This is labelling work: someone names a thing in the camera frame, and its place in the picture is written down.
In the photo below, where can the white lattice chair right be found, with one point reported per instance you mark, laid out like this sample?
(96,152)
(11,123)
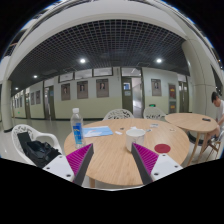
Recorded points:
(153,113)

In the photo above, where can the clear plastic water bottle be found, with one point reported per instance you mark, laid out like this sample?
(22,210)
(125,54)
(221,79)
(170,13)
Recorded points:
(77,128)

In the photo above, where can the seated person white shirt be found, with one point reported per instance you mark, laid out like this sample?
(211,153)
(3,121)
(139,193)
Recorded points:
(219,104)

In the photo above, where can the white lattice chair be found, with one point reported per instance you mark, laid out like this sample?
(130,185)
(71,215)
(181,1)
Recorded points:
(118,114)
(153,113)

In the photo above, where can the red round coaster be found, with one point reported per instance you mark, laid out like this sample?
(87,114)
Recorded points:
(162,148)

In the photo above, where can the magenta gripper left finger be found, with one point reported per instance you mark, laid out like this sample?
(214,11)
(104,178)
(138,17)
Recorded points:
(72,167)

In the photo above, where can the round wooden table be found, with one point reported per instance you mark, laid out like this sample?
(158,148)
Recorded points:
(113,164)
(192,122)

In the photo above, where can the white lattice chair centre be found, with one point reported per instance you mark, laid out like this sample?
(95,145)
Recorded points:
(118,114)

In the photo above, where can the black phone on table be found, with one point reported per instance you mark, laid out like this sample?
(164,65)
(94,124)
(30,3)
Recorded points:
(206,119)

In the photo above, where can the wooden chair far right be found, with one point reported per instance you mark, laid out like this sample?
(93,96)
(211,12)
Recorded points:
(215,142)

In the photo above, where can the small white card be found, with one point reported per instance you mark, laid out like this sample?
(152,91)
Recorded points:
(118,132)

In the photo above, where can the white plastic chair left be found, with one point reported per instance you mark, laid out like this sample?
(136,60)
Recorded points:
(31,134)

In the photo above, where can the black bag on chair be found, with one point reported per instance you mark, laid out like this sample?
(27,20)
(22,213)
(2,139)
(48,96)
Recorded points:
(39,153)

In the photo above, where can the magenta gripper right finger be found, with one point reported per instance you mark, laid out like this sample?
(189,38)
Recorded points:
(152,166)

